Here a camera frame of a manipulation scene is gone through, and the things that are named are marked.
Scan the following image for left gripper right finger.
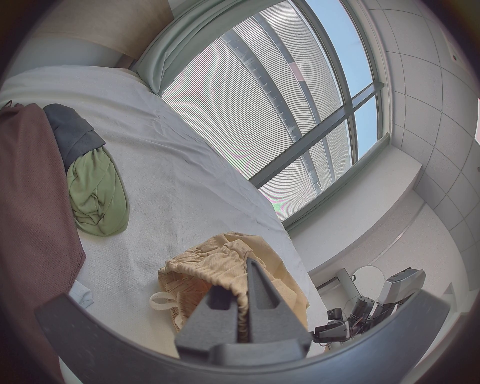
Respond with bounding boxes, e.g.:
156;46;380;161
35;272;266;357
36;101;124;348
240;257;313;361

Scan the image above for white garment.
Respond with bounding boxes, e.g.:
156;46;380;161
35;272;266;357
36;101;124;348
69;281;95;310

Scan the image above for black garment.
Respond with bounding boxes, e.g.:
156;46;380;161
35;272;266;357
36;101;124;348
43;104;106;175

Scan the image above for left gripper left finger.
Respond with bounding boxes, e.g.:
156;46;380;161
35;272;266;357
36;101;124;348
175;283;241;363

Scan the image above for window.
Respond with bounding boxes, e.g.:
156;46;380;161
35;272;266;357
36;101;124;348
161;0;392;231

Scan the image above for brown garment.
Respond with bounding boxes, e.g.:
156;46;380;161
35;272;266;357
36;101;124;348
0;101;87;383

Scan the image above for bed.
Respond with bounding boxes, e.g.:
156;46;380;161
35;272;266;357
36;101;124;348
0;0;329;361

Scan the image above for green garment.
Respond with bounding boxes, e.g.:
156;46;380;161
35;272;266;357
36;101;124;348
67;147;131;238

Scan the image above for tan shorts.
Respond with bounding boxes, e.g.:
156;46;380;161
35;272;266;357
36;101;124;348
150;232;311;344

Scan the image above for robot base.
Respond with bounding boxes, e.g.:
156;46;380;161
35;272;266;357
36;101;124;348
317;264;388;312

